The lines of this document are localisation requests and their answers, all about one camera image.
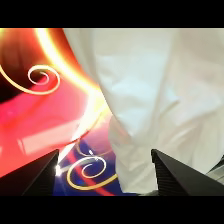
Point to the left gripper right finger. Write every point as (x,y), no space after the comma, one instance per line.
(180,178)

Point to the white shirt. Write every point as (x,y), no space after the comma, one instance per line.
(150,93)

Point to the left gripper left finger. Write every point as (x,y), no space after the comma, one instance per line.
(31,180)

